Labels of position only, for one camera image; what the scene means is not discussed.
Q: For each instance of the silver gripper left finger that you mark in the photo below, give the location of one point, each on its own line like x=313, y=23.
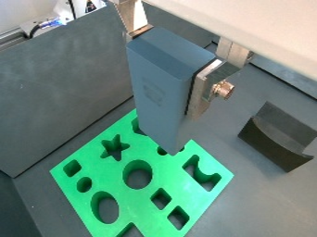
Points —
x=132, y=16

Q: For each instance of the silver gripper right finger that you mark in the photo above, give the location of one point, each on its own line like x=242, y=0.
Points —
x=210, y=82

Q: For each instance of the dark grey rectangular block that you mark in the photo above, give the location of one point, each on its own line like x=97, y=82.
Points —
x=163, y=63

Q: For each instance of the silver device with blue light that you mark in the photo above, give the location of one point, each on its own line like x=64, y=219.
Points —
x=25, y=18

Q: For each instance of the black curved block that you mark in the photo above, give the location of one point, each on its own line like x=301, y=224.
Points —
x=279, y=136

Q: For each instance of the dark grey side panel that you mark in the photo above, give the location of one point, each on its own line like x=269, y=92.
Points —
x=61, y=80

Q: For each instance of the green shape sorting board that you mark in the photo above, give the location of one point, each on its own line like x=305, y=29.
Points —
x=131, y=190

